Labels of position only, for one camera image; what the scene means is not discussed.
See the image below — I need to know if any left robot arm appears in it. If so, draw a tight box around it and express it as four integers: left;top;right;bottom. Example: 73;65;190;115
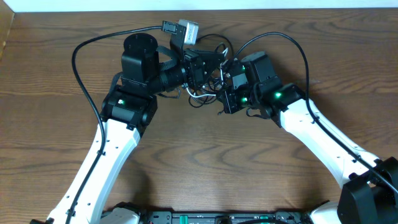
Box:
45;33;228;223

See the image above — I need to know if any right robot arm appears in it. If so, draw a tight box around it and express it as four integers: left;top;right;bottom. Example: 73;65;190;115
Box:
217;52;397;223

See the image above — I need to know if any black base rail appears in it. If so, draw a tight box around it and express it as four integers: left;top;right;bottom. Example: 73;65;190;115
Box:
99;202;312;224

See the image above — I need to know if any black usb cable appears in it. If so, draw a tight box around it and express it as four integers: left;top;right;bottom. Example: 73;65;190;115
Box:
188;33;237;109

